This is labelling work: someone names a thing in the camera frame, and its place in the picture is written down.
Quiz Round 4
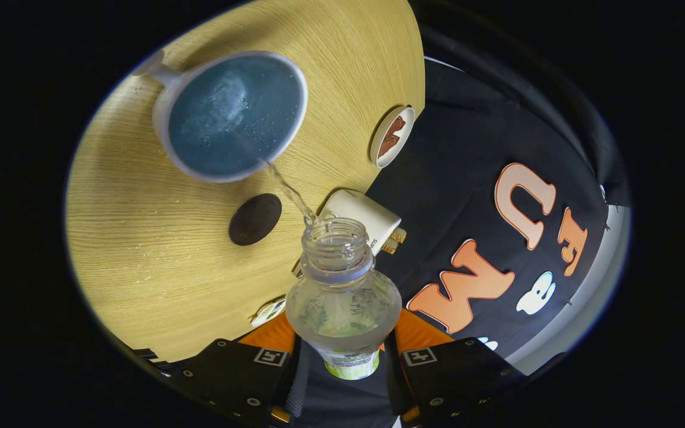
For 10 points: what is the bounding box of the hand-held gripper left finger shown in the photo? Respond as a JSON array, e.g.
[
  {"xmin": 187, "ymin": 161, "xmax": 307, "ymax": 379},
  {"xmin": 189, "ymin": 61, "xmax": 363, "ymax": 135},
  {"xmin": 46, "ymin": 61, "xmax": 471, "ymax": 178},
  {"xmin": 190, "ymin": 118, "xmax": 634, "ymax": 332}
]
[{"xmin": 170, "ymin": 310, "xmax": 301, "ymax": 426}]

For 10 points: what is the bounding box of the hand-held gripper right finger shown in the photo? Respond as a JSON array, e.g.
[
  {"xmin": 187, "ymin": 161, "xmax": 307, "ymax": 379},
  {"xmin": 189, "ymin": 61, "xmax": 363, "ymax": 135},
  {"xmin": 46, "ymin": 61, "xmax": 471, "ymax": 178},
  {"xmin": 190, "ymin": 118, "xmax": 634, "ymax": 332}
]
[{"xmin": 384, "ymin": 308, "xmax": 527, "ymax": 426}]

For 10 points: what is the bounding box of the clear plastic juice bottle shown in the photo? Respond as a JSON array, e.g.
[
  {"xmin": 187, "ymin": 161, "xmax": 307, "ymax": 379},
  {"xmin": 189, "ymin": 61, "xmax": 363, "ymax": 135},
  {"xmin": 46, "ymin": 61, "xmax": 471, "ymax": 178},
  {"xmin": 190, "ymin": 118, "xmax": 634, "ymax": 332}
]
[{"xmin": 285, "ymin": 217, "xmax": 403, "ymax": 381}]

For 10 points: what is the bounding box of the dark brown round coaster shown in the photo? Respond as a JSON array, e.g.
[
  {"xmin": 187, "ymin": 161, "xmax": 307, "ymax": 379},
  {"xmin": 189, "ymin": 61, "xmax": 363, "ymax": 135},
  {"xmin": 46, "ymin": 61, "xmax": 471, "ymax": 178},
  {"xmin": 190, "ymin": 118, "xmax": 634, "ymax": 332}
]
[{"xmin": 228, "ymin": 193, "xmax": 283, "ymax": 247}]

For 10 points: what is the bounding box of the white cup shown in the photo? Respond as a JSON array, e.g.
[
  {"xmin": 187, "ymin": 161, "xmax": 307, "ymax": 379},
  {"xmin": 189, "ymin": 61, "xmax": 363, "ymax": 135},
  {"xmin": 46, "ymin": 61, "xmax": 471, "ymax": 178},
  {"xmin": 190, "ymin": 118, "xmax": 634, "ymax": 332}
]
[{"xmin": 133, "ymin": 50, "xmax": 309, "ymax": 184}]

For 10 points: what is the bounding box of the white divided dish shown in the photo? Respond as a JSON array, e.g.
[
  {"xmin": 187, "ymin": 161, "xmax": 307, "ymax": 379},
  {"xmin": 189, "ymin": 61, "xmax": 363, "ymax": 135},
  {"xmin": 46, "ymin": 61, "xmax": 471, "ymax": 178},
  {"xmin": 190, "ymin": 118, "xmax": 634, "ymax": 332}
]
[{"xmin": 251, "ymin": 297, "xmax": 287, "ymax": 328}]

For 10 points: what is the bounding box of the wooden table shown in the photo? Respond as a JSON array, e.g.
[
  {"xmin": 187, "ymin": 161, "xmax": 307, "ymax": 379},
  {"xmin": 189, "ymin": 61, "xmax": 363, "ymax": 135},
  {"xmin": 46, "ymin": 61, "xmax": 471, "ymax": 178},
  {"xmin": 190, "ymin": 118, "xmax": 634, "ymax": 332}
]
[{"xmin": 64, "ymin": 0, "xmax": 426, "ymax": 363}]

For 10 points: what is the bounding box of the white toaster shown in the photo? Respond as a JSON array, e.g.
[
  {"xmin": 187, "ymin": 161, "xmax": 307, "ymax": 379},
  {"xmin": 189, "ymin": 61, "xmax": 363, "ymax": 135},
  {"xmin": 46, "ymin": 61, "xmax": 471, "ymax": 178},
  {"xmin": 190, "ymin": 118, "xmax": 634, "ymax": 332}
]
[{"xmin": 318, "ymin": 189, "xmax": 407, "ymax": 256}]

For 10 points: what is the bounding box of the white round plate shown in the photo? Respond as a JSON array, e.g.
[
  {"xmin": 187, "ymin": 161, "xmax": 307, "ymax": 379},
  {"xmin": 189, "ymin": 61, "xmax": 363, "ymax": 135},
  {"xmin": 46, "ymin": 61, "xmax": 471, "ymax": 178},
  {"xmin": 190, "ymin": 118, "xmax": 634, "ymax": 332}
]
[{"xmin": 369, "ymin": 106, "xmax": 416, "ymax": 169}]

